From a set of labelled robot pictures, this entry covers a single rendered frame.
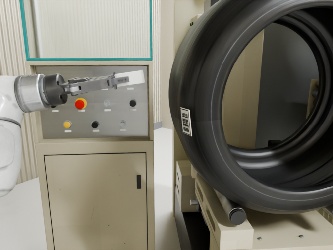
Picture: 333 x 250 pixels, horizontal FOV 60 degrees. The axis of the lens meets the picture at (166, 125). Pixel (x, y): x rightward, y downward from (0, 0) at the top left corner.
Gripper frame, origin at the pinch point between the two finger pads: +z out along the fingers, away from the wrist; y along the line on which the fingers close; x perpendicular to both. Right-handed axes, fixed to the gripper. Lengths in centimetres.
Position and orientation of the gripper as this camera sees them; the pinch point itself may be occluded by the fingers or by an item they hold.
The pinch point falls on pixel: (129, 78)
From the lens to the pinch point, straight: 72.9
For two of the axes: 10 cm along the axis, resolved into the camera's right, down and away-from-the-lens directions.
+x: 1.4, 9.5, 2.7
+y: -0.8, -2.6, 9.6
